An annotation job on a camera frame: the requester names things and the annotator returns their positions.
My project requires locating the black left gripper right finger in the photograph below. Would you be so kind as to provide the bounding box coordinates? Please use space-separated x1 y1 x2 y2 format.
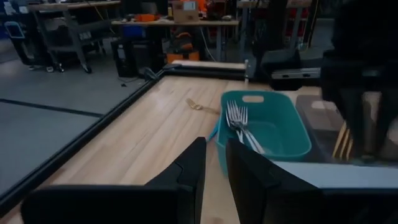
225 138 324 224

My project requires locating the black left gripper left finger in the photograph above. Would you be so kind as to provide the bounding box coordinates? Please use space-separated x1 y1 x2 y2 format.
144 137 207 224

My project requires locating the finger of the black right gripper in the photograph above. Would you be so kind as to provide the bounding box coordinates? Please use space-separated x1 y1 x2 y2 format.
339 93 368 158
377 93 398 153

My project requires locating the orange-handled silver fork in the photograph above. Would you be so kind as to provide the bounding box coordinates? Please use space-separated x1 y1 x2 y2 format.
231 101 259 153
240 106 266 155
225 100 246 146
225 114 249 147

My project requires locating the grey translucent plastic bin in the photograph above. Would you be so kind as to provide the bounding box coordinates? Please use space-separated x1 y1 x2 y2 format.
295 93 398 164

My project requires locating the white plastic bin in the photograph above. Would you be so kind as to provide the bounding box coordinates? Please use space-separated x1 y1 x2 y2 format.
272 161 398 191

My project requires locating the teal plastic bin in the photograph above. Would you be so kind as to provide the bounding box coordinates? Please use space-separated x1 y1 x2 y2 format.
215 90 313 175

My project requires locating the orange and black vacuum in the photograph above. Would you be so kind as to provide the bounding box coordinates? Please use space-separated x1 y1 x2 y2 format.
166 30 200 65

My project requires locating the black computer tower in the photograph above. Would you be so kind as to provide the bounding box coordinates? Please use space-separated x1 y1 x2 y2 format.
111 41 140 78

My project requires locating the wooden workbench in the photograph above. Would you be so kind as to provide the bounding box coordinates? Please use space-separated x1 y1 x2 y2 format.
111 18 240 63

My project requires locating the blue storage bin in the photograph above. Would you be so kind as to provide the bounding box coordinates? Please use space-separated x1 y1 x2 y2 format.
122 24 147 40

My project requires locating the cardboard box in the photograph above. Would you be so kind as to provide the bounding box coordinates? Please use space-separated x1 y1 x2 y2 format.
172 0 200 24

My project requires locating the orange tool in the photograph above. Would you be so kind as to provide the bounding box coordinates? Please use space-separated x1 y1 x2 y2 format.
134 13 160 22

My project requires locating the grey metal table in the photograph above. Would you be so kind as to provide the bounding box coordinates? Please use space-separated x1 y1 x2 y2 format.
27 0 123 75

